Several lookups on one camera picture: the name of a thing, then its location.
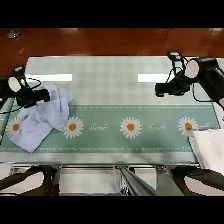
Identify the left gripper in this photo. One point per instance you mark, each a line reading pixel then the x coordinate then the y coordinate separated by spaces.
pixel 32 97

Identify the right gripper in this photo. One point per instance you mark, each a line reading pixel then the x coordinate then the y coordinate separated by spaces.
pixel 176 85

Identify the light blue shirt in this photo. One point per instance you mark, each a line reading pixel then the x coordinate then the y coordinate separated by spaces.
pixel 42 117

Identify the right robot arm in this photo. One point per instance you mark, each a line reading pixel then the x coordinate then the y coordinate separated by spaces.
pixel 207 70

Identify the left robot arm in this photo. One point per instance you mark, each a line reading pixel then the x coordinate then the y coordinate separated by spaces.
pixel 14 84

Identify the white garment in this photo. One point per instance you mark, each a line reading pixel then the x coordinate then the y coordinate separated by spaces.
pixel 210 150

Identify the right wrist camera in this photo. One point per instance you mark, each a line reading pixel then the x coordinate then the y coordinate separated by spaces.
pixel 175 56

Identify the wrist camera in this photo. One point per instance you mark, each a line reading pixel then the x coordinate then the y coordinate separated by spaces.
pixel 175 56
pixel 19 70

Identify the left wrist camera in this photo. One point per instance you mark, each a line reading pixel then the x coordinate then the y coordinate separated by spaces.
pixel 19 70

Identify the silver frame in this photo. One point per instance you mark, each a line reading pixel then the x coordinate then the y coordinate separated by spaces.
pixel 136 183

